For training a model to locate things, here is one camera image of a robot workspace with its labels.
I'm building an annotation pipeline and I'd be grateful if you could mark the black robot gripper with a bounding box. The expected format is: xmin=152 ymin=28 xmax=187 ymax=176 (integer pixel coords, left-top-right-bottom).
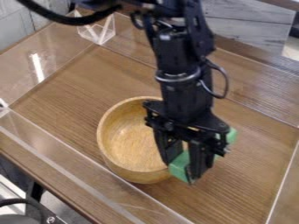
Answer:
xmin=143 ymin=74 xmax=230 ymax=184

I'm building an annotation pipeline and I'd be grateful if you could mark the green rectangular block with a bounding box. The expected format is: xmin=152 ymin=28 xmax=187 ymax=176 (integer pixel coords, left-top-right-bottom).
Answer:
xmin=168 ymin=128 xmax=238 ymax=183

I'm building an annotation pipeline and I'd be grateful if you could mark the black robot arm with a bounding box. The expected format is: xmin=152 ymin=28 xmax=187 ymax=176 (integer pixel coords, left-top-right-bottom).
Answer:
xmin=16 ymin=0 xmax=232 ymax=184

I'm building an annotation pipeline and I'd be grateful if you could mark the brown wooden bowl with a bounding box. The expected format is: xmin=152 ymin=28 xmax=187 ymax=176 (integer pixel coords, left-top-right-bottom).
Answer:
xmin=96 ymin=96 xmax=171 ymax=185

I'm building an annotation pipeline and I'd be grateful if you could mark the clear acrylic front wall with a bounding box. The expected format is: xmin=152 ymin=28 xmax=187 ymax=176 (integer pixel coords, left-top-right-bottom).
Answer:
xmin=0 ymin=100 xmax=193 ymax=224

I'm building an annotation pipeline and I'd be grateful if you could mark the black cable loop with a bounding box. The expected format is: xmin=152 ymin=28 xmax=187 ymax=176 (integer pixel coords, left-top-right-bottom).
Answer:
xmin=199 ymin=59 xmax=230 ymax=100

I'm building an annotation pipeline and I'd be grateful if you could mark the black table leg bracket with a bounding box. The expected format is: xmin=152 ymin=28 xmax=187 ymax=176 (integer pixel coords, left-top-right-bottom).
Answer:
xmin=24 ymin=180 xmax=68 ymax=224

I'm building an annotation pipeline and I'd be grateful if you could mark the clear acrylic corner bracket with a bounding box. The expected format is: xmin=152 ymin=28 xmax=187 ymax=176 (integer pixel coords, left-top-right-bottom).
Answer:
xmin=77 ymin=15 xmax=116 ymax=46

